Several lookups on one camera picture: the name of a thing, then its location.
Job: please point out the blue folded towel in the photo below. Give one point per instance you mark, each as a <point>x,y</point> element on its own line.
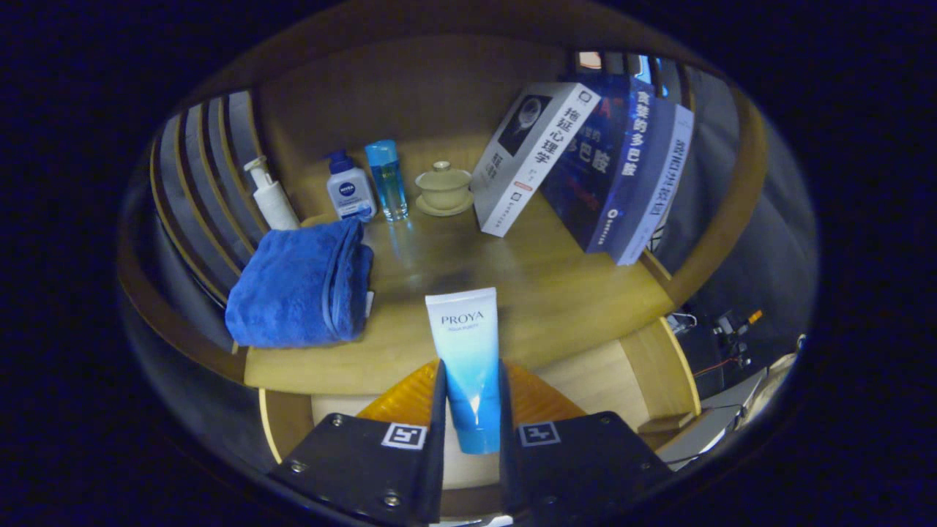
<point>293,285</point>

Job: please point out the white lotion bottle blue cap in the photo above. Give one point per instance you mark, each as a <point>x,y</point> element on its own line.
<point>351,194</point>

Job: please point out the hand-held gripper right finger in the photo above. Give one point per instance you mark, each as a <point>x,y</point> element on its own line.
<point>578,461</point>

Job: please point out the wooden countertop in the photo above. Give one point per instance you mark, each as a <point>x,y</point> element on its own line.
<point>549,293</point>

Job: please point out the white pump bottle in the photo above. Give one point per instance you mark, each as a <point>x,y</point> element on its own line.
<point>274,205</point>

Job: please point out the pale lavender book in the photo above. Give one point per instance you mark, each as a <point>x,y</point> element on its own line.
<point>655,197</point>

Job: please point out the wooden drawer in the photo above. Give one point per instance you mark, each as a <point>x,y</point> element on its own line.
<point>659,373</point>

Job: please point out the beige lidded tea cup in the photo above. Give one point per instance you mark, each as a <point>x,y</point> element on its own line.
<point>444,190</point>

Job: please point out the clear blue bottle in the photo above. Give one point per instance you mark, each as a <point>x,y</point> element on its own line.
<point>388,183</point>

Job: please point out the blue and white cosmetic tube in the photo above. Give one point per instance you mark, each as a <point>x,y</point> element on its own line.
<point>468,351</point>

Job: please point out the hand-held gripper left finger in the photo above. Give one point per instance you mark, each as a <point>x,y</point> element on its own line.
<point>366,468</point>

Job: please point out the white book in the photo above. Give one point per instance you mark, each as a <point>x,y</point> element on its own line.
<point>527,161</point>

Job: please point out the black device with orange part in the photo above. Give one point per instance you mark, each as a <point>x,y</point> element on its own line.
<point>728,326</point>

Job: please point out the wooden cabinet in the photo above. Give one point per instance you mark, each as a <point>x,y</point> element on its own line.
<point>410,88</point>

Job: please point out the dark blue book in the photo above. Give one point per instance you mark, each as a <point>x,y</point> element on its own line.
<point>600,190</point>

